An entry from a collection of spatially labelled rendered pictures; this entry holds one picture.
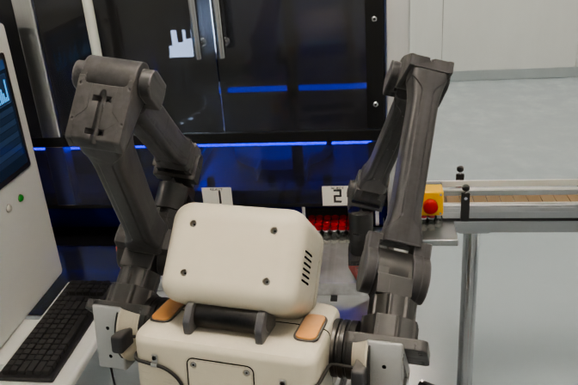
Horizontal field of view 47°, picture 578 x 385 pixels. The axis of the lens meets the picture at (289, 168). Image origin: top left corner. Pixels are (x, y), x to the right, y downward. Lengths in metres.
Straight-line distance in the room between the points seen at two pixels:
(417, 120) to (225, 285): 0.42
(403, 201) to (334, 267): 0.72
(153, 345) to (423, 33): 5.61
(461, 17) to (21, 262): 5.15
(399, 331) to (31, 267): 1.20
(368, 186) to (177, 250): 0.61
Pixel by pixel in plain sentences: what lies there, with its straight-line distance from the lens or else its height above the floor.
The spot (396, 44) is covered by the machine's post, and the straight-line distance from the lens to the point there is 1.68.
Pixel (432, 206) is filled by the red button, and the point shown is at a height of 1.00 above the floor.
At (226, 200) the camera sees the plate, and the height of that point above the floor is 1.01.
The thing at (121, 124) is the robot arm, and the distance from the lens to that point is 0.87.
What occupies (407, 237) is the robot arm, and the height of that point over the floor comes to 1.29.
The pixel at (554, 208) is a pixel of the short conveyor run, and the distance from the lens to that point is 2.02.
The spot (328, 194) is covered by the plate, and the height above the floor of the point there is 1.02.
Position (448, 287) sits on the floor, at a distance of 3.29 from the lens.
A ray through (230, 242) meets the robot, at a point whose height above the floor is 1.35.
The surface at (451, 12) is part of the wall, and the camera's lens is 6.38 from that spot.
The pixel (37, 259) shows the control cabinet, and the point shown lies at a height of 0.92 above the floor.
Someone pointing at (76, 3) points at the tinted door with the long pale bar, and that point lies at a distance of 1.83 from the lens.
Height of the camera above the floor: 1.81
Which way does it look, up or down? 23 degrees down
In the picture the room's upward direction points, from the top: 4 degrees counter-clockwise
